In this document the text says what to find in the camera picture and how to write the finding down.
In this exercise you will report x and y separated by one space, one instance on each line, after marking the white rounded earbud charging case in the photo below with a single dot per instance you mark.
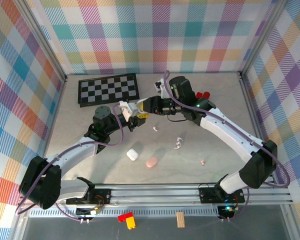
132 155

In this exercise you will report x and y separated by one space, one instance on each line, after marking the pink earbud charging case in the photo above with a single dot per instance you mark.
152 162

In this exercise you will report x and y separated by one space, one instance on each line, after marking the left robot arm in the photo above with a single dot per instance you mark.
72 151

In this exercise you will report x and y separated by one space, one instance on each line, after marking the small red toy brick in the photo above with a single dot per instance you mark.
198 95

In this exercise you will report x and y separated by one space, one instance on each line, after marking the red plastic block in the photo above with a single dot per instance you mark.
206 94

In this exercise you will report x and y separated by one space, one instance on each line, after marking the black and white chessboard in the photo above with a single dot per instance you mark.
107 90

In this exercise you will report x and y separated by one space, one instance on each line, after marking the large red toy brick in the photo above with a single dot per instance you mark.
125 217

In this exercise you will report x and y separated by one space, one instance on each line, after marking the yellow toy brick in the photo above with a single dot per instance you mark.
130 223

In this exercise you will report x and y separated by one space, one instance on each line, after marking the small wooden block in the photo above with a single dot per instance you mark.
180 220

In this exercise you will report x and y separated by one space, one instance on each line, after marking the aluminium side rail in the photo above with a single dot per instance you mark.
54 112
252 112

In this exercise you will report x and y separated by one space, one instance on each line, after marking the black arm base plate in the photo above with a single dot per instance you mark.
210 196
102 196

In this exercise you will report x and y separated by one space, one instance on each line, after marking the aluminium slotted base rail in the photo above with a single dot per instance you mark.
155 193

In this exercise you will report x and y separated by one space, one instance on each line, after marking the aluminium frame post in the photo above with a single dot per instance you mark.
44 42
261 37

